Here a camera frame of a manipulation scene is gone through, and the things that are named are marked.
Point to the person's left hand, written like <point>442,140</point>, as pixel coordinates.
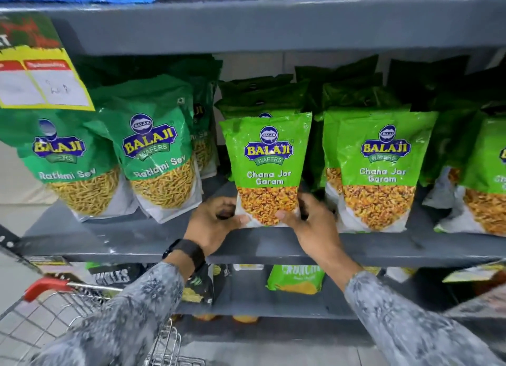
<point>207,227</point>

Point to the person's right hand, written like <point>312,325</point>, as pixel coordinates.
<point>316,235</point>

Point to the person's left thumb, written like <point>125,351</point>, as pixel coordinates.
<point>236,221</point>

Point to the person's right thumb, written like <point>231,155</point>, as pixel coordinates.
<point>287,216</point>

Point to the light green snack packet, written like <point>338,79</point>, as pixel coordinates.
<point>267,160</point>

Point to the person's left forearm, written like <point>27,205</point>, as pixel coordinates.
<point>130,318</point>

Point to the person's right forearm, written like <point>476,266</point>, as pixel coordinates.
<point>403,326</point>

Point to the black wrist watch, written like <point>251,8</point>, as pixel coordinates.
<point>189,251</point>

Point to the green chips packet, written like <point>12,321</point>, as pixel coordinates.
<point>295,278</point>

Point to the black and yellow snack packet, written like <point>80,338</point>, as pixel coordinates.
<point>203,286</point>

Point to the dark green noodle snack packet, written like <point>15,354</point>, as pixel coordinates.
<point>158,152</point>
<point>204,140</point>
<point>67,168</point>

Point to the row of light green packets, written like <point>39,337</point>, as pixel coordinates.
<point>379,160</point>

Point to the white and yellow snack packet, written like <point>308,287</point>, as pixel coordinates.
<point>400,274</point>

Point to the yellow shelf label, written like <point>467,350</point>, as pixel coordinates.
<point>47,261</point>

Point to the grey metal shelf rack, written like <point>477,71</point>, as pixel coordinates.
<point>276,22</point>

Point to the yellow and green snack packet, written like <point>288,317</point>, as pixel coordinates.
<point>476,275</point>

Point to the yellow and green price sign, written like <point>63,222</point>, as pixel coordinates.
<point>39,73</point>

